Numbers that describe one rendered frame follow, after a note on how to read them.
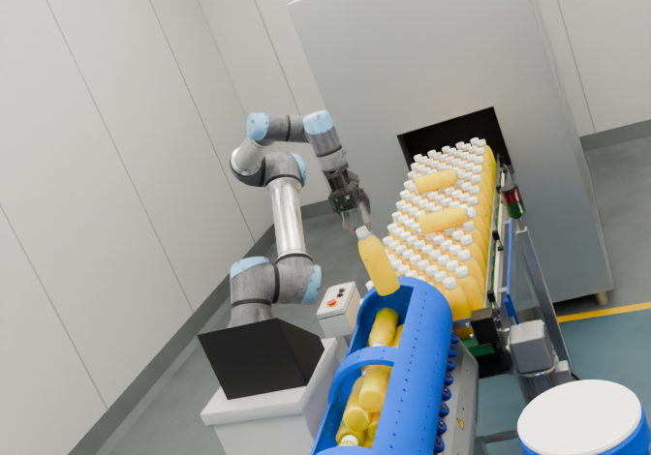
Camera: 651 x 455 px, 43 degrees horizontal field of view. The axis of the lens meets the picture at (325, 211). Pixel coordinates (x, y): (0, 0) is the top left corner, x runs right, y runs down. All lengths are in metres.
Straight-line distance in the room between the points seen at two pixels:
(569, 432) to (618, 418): 0.11
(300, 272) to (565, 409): 0.84
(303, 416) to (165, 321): 3.64
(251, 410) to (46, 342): 2.83
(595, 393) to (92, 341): 3.73
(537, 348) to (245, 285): 0.96
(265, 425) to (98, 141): 3.64
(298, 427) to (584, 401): 0.75
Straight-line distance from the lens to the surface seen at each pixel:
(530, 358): 2.75
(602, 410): 2.02
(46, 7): 5.76
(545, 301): 2.98
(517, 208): 2.82
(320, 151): 2.21
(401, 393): 2.00
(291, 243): 2.48
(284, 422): 2.31
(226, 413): 2.36
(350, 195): 2.22
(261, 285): 2.37
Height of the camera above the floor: 2.20
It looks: 17 degrees down
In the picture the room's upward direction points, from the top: 22 degrees counter-clockwise
